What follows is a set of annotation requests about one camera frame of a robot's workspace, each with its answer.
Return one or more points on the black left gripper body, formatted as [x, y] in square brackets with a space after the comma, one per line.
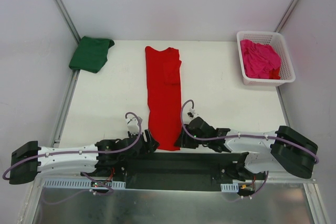
[146, 140]

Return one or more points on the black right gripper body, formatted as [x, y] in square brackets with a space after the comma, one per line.
[185, 135]

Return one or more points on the red t shirt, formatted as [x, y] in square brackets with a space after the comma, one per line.
[164, 96]

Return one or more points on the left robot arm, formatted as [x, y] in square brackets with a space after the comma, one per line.
[96, 159]

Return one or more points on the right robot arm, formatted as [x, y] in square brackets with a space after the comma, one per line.
[282, 150]

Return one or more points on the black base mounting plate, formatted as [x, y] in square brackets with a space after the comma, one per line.
[177, 171]

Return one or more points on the pink t shirt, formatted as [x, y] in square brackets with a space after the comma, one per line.
[259, 59]

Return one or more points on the white plastic laundry basket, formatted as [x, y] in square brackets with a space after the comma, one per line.
[277, 41]

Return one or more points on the folded green t shirt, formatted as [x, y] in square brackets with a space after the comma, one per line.
[91, 54]

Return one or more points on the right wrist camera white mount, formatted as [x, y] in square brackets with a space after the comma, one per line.
[191, 113]

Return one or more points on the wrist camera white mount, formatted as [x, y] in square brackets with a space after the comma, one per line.
[191, 113]
[134, 125]

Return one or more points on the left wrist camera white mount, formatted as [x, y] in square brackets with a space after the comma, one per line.
[134, 125]

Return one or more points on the right white slotted cable duct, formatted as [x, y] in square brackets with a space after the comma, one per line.
[230, 188]

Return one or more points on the white slotted cable duct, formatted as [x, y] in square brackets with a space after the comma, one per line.
[80, 184]
[230, 188]

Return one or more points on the left white slotted cable duct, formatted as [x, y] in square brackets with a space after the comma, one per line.
[80, 184]

